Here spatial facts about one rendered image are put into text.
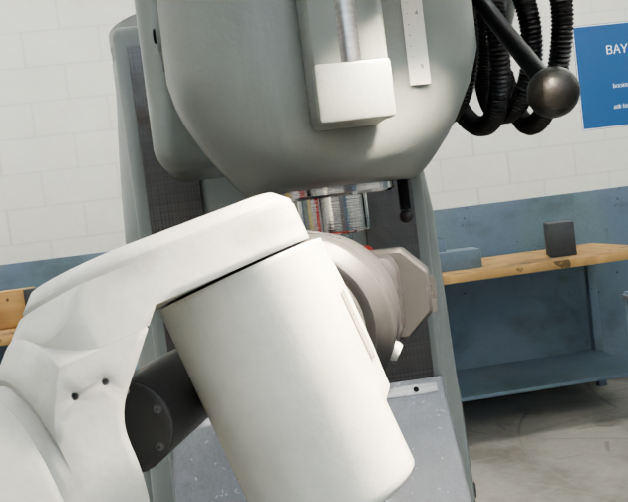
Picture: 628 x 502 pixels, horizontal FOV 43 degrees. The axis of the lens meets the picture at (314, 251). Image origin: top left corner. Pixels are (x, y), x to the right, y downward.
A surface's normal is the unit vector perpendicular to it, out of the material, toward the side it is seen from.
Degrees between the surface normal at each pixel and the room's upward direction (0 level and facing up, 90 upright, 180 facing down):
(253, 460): 98
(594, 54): 90
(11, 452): 51
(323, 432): 82
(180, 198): 90
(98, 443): 76
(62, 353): 30
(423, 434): 63
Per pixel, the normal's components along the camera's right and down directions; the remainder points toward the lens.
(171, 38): -0.81, 0.13
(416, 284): -0.15, 0.06
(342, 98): 0.12, 0.04
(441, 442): 0.03, -0.41
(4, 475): 0.41, -0.51
